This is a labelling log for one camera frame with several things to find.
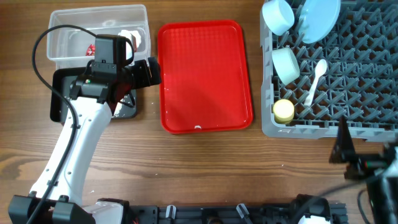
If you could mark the green bowl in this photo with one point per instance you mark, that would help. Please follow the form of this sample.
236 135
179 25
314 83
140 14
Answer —
286 65

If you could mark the yellow plastic cup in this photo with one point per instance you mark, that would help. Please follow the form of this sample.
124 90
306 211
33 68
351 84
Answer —
283 111

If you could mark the light blue bowl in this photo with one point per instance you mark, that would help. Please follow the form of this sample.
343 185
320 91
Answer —
278 16

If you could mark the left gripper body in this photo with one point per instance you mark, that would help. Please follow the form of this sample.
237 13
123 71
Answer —
137 75

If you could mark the red plastic tray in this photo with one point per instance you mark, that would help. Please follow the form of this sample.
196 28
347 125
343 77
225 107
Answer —
205 82

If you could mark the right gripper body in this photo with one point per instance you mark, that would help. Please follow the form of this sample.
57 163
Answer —
366 166

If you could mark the red snack wrapper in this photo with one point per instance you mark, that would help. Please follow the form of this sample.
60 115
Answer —
90 50

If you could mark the white plastic spoon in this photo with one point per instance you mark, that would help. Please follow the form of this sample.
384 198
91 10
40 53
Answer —
320 70

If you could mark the clear plastic bin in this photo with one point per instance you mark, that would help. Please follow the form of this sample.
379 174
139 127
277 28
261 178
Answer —
67 47

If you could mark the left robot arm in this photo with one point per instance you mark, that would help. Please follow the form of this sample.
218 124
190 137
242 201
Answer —
56 196

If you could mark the white crumpled tissue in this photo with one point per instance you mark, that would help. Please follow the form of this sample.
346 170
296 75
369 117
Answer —
133 36

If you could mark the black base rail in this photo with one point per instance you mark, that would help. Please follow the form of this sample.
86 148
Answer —
321 212

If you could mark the light blue plate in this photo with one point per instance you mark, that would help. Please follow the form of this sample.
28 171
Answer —
318 17

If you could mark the grey dishwasher rack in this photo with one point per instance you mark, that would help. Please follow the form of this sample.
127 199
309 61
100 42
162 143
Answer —
360 82

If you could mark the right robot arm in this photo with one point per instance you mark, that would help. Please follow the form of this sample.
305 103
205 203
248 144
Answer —
377 171

